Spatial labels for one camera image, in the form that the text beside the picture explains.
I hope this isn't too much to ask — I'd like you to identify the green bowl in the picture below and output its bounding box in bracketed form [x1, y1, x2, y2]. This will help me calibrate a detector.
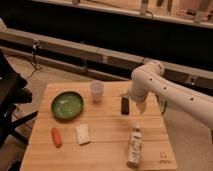
[51, 91, 84, 120]

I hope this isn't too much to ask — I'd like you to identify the white bottle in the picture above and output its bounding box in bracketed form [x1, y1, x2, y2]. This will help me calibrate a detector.
[127, 125, 142, 168]

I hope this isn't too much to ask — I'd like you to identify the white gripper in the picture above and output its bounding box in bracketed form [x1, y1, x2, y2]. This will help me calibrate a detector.
[120, 91, 147, 114]

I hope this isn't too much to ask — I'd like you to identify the orange carrot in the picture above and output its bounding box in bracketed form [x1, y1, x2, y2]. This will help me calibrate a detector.
[51, 127, 62, 148]

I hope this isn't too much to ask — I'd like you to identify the black cable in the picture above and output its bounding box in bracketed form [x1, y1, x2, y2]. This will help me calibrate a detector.
[31, 39, 42, 72]

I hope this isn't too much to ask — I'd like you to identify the black eraser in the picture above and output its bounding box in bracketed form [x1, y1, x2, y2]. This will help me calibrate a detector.
[121, 97, 129, 115]

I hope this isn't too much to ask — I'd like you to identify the black chair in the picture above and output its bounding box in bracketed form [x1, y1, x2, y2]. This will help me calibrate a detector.
[0, 50, 38, 148]

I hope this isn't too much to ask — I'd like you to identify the white sponge block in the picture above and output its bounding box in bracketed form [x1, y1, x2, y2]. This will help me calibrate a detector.
[75, 124, 91, 145]

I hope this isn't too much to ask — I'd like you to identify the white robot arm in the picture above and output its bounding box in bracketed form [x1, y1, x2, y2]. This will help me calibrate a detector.
[125, 60, 213, 130]

